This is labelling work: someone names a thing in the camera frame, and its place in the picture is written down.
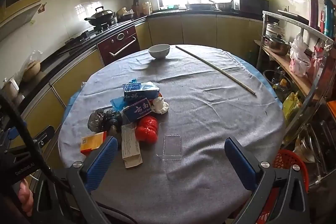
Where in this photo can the steel pot with lid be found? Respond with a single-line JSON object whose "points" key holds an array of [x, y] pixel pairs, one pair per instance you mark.
{"points": [[278, 45]]}

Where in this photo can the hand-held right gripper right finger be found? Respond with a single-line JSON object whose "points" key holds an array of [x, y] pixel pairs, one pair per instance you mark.
{"points": [[241, 161]]}

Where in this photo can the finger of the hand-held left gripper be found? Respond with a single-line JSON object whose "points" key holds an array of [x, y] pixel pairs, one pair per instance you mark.
{"points": [[44, 136]]}

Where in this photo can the long wooden stick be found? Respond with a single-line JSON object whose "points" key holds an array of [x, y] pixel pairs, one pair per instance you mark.
{"points": [[218, 69]]}

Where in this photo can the blue under cloth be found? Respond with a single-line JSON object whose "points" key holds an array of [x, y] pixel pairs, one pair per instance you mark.
{"points": [[265, 79]]}

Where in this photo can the white bowl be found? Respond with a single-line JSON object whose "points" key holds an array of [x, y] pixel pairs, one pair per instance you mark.
{"points": [[158, 52]]}

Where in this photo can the yellow plastic bag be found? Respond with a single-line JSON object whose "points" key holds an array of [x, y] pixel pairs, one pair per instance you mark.
{"points": [[290, 106]]}

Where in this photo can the black flat appliance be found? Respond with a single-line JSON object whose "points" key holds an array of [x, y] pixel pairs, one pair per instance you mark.
{"points": [[292, 16]]}

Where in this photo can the teal thermos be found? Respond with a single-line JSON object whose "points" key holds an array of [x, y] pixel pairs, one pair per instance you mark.
{"points": [[328, 16]]}

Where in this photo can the grey tablecloth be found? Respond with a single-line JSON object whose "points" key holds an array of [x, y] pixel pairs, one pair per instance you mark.
{"points": [[199, 108]]}

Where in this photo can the black plastic bag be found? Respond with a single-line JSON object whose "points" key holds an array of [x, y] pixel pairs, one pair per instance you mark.
{"points": [[102, 119]]}

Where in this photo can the cooking oil bottle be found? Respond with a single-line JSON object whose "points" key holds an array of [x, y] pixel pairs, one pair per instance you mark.
{"points": [[282, 85]]}

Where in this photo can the knife block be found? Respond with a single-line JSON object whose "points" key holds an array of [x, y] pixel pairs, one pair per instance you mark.
{"points": [[136, 7]]}

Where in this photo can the red bottle wall sticker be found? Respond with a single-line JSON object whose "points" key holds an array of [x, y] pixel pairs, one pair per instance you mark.
{"points": [[42, 7]]}

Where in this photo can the brown clay pot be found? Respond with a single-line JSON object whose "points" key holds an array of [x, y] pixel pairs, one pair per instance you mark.
{"points": [[31, 70]]}

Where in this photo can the shallow metal pan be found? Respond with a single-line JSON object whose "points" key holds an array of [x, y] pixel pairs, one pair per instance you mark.
{"points": [[199, 6]]}

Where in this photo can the yellow oil bottles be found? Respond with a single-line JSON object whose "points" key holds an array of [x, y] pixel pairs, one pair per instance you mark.
{"points": [[146, 8]]}

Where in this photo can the blue toothpaste box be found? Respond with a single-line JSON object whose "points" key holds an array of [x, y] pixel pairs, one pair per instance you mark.
{"points": [[141, 90], [137, 109]]}

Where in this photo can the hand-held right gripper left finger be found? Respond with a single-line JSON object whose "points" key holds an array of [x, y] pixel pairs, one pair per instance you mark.
{"points": [[102, 161]]}

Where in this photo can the metal basin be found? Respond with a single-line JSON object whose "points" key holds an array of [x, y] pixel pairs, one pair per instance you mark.
{"points": [[224, 5]]}

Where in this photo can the person's left hand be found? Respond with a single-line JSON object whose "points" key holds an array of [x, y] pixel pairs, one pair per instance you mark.
{"points": [[25, 195]]}

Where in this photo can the white and pink plastic bag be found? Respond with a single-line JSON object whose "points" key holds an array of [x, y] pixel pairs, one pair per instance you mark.
{"points": [[299, 61]]}

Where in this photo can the clear bag over clay pot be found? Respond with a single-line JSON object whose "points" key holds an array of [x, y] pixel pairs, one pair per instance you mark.
{"points": [[35, 57]]}

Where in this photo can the dark bucket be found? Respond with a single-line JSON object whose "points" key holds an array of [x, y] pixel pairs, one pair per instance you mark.
{"points": [[269, 77]]}

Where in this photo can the dark red oven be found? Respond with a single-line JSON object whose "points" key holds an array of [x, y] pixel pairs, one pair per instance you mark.
{"points": [[118, 43]]}

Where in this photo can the red plastic basket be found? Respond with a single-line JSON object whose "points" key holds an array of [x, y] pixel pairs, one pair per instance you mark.
{"points": [[284, 158]]}

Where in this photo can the long white cardboard box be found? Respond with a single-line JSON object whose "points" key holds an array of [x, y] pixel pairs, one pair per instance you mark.
{"points": [[130, 145]]}

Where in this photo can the black kitchen countertop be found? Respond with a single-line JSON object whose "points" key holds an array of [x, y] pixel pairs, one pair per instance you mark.
{"points": [[50, 61]]}

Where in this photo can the black gas stove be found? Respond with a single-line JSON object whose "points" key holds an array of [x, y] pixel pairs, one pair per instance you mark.
{"points": [[86, 36]]}

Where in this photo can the orange cardboard box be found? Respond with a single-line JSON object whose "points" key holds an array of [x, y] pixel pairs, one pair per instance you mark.
{"points": [[92, 141]]}

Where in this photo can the red bag on rack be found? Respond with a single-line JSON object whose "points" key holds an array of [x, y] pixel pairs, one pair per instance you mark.
{"points": [[319, 58]]}

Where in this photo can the black wok with lid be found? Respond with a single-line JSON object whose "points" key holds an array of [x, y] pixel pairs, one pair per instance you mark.
{"points": [[101, 16]]}

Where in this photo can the red plastic bag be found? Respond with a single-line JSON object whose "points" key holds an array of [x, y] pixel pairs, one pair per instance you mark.
{"points": [[147, 129]]}

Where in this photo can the small teal container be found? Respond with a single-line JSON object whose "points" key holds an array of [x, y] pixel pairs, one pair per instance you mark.
{"points": [[172, 6]]}

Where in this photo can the maroon thermos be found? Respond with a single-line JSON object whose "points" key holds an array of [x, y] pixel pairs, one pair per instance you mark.
{"points": [[313, 8]]}

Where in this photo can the yellow base cabinets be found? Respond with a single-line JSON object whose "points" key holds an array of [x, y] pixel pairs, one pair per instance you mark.
{"points": [[199, 29]]}

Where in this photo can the metal storage rack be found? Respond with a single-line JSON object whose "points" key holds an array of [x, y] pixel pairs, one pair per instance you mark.
{"points": [[312, 29]]}

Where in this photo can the clear plastic tray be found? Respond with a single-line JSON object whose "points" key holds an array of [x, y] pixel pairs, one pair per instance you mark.
{"points": [[170, 146]]}

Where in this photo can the white container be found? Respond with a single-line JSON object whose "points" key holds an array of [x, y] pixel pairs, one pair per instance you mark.
{"points": [[10, 88]]}

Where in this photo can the dark microwave oven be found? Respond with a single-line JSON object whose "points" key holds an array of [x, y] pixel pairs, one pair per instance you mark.
{"points": [[252, 3]]}

